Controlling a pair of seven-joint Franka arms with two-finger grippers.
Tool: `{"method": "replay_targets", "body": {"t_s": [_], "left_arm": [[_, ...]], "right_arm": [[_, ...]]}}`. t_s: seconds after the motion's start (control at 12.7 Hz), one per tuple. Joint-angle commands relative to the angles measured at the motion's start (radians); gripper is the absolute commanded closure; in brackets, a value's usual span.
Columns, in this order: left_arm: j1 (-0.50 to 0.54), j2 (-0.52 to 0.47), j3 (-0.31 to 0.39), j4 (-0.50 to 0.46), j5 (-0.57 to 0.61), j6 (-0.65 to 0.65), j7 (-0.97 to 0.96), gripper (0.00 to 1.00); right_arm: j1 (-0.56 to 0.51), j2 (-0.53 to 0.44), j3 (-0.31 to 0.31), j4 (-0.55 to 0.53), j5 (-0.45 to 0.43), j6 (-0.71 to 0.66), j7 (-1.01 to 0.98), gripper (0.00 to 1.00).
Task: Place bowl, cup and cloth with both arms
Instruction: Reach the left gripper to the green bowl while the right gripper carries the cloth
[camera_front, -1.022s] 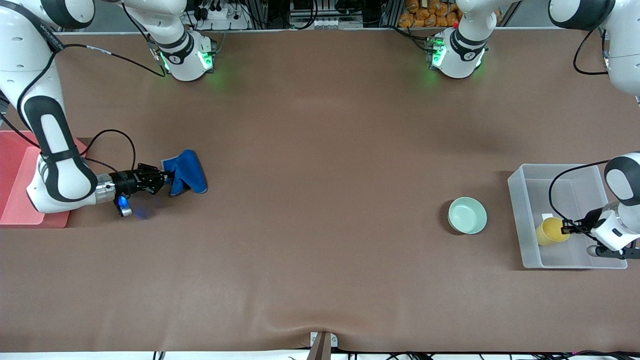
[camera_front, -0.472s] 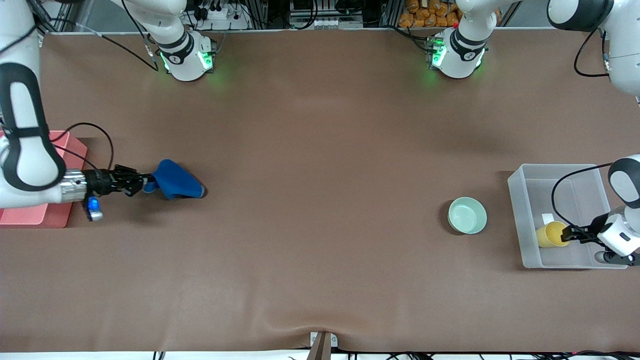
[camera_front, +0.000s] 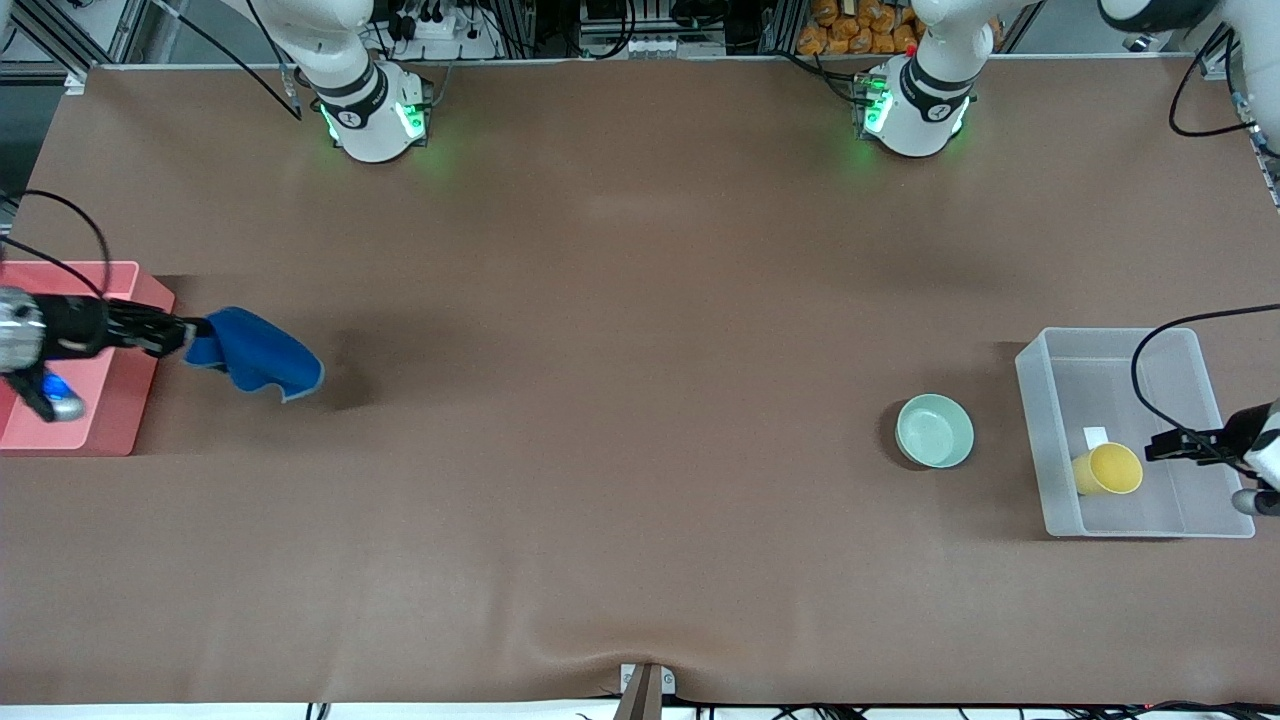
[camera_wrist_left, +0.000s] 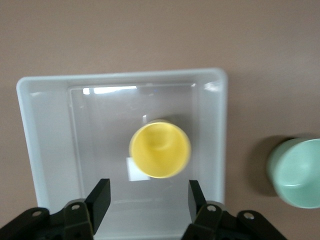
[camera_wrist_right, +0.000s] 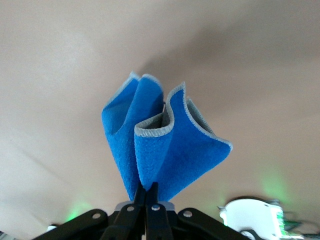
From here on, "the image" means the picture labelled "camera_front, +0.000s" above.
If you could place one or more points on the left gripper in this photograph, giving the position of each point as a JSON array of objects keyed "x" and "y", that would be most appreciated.
[{"x": 1243, "y": 432}]

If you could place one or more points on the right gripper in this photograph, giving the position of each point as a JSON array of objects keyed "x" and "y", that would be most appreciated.
[{"x": 80, "y": 327}]

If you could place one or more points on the yellow cup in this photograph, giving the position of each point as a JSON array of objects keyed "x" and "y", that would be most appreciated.
[{"x": 1108, "y": 470}]

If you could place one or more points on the blue cloth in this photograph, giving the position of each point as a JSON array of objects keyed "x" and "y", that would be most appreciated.
[{"x": 255, "y": 355}]

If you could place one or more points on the light green bowl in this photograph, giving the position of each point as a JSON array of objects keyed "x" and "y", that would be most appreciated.
[{"x": 935, "y": 432}]

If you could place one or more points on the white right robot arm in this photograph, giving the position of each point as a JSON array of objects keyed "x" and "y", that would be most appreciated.
[{"x": 365, "y": 100}]

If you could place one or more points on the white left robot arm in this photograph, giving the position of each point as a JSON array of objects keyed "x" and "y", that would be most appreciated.
[{"x": 925, "y": 100}]

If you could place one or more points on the clear plastic bin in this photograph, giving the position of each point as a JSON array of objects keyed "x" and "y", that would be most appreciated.
[{"x": 1180, "y": 400}]

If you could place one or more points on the pink plastic bin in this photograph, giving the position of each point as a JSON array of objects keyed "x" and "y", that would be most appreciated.
[{"x": 110, "y": 400}]

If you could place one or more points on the white paper label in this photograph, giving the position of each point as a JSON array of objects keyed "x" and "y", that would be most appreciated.
[{"x": 1096, "y": 436}]

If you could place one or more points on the white table corner clamp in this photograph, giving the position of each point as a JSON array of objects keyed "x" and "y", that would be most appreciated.
[{"x": 76, "y": 84}]

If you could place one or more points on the large white power strip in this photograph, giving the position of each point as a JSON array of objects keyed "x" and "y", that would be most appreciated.
[{"x": 440, "y": 30}]

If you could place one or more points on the brown table cover mat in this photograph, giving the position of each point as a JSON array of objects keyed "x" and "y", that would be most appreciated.
[{"x": 640, "y": 400}]

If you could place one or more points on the orange snack bags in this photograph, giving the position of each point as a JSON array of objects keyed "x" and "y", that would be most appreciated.
[{"x": 860, "y": 30}]

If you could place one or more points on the small white power strip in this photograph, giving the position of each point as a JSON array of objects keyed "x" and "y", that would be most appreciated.
[{"x": 660, "y": 46}]

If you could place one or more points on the aluminium frame profile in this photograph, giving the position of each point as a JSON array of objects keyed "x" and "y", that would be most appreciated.
[{"x": 130, "y": 30}]

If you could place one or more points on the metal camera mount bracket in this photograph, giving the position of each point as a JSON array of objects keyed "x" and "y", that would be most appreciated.
[{"x": 645, "y": 695}]

